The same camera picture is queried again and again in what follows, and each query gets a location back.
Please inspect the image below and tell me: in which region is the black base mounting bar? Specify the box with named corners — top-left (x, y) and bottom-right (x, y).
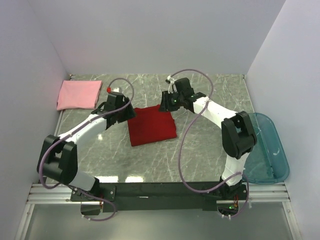
top-left (69, 181), bottom-right (251, 213)

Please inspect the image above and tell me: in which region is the red t shirt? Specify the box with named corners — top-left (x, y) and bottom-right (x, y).
top-left (127, 105), bottom-right (177, 147)

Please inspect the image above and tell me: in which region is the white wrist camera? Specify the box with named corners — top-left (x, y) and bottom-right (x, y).
top-left (165, 75), bottom-right (176, 94)
top-left (106, 86), bottom-right (123, 93)

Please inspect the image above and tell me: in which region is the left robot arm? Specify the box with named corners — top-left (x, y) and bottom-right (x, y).
top-left (36, 91), bottom-right (136, 199)

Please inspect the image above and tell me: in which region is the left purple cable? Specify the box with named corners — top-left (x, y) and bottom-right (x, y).
top-left (38, 77), bottom-right (135, 222)

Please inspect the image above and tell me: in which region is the folded pink t shirt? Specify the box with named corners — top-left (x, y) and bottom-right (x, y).
top-left (56, 80), bottom-right (102, 111)

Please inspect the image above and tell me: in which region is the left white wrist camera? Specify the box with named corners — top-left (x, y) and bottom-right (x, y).
top-left (106, 86), bottom-right (123, 93)

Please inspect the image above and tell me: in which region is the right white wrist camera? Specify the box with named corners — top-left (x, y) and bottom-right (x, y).
top-left (165, 75), bottom-right (176, 94)

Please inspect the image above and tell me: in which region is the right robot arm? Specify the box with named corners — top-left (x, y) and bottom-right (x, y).
top-left (159, 76), bottom-right (257, 194)

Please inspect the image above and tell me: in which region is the teal transparent plastic bin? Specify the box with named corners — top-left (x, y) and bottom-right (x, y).
top-left (243, 112), bottom-right (290, 185)

